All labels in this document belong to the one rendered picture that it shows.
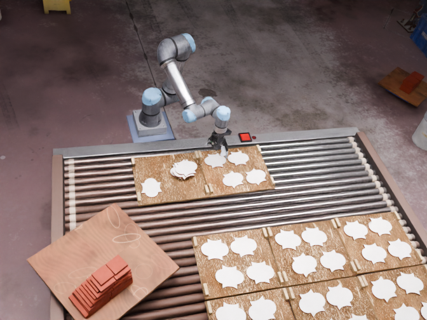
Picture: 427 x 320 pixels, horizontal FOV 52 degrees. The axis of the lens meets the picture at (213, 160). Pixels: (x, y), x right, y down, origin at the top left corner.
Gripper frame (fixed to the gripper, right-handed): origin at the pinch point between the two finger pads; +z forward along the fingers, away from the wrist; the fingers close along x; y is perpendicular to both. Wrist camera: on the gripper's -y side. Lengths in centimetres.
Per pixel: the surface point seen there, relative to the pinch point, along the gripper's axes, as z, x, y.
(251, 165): 7.9, 18.8, -13.0
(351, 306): 7, 110, 28
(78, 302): -4, 15, 118
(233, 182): 7.1, 19.4, 6.8
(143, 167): 8.4, -26.4, 35.7
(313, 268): 7, 85, 23
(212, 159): 7.1, -1.4, 1.3
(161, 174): 8.3, -15.5, 32.4
